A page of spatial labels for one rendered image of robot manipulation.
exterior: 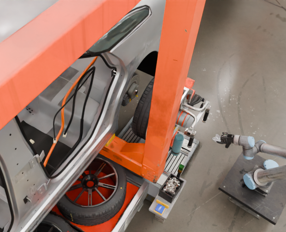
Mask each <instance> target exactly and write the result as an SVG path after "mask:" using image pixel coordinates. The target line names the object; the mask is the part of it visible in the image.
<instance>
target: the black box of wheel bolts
mask: <svg viewBox="0 0 286 232"><path fill-rule="evenodd" d="M183 183H184V181H183V180H181V179H180V178H178V177H176V176H175V175H173V174H172V173H171V174H170V175H169V177H168V178H167V179H166V181H165V182H164V184H163V185H162V186H161V188H160V189H159V194H158V195H159V196H160V197H162V198H163V199H165V200H166V201H168V202H169V203H172V202H173V200H174V198H175V197H176V195H177V194H178V192H179V191H180V190H181V188H182V186H183Z"/></svg>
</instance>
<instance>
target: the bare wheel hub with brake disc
mask: <svg viewBox="0 0 286 232"><path fill-rule="evenodd" d="M139 82H140V77H139V76H138V75H137V74H133V76H132V78H131V80H130V82H129V84H128V87H127V89H126V92H125V94H127V95H128V99H127V100H128V103H129V102H130V99H131V100H132V99H134V98H135V96H134V92H135V90H136V89H137V90H139ZM125 94H124V95H125Z"/></svg>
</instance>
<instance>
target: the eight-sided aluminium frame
mask: <svg viewBox="0 0 286 232"><path fill-rule="evenodd" d="M183 93H184V94H183V96H182V98H181V103H182V101H183V100H184V98H185V97H186V99H185V102H186V100H187V95H188V94H189V97H188V101H187V103H185V104H188V103H190V101H191V97H192V94H193V90H190V89H189V88H186V87H184V90H183ZM183 108H184V109H186V110H187V109H188V108H187V107H185V106H184V107H183ZM179 127H180V126H179V125H177V124H175V129H174V131H173V135H172V137H173V136H174V134H175V133H176V131H177V129H178V128H179Z"/></svg>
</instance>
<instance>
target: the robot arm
mask: <svg viewBox="0 0 286 232"><path fill-rule="evenodd" d="M224 133H226V132H223V134H222V135H221V136H219V135H218V134H216V136H215V137H213V138H212V139H213V140H214V141H215V142H217V143H219V144H226V145H225V147H226V148H228V147H229V146H230V144H231V143H233V144H234V145H241V146H242V147H243V157H244V158H245V159H248V160H250V159H253V157H254V155H255V154H257V153H259V152H262V153H267V154H270V155H273V156H276V157H281V158H284V159H286V148H282V147H278V146H274V145H269V144H267V143H266V142H265V141H263V140H260V141H258V142H256V143H255V140H254V138H253V137H251V136H241V135H235V136H234V134H228V133H227V134H224ZM243 179H244V182H245V184H246V185H247V187H248V188H250V189H252V190H253V189H255V188H257V187H261V188H268V187H269V186H270V185H271V184H272V182H273V181H279V180H286V165H284V166H279V165H278V164H277V163H276V162H275V161H273V160H266V161H265V162H264V163H263V164H262V165H261V166H259V167H257V168H255V169H254V170H252V171H250V172H248V173H246V174H245V175H244V177H243Z"/></svg>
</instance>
